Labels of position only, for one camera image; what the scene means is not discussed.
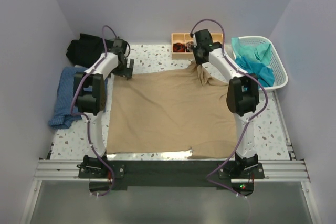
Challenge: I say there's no wooden compartment tray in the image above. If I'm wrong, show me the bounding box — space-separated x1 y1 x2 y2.
171 33 224 60

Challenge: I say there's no teal t shirt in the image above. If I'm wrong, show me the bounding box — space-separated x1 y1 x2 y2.
231 37 272 66

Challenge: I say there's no blue folded t shirt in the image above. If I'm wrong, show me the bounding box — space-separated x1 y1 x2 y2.
47 66 109 130

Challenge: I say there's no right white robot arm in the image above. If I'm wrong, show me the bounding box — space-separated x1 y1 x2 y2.
191 29 259 178

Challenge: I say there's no brown patterned rolled sock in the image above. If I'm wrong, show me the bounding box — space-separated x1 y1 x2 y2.
185 41 194 53

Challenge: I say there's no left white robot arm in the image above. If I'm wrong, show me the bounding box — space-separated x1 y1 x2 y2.
71 37 134 159

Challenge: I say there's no white plastic laundry basket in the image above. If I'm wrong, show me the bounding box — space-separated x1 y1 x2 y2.
233 36 288 92

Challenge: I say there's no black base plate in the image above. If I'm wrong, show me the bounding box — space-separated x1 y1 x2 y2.
77 157 265 193

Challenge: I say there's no black folded t shirt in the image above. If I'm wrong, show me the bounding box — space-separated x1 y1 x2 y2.
66 34 104 68

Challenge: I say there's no red black rolled sock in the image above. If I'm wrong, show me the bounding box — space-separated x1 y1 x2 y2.
173 42 185 53

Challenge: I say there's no blue t shirt in basket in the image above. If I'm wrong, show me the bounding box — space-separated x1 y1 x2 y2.
235 57 275 87

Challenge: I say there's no beige t shirt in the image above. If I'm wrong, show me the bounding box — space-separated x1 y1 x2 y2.
107 63 237 158

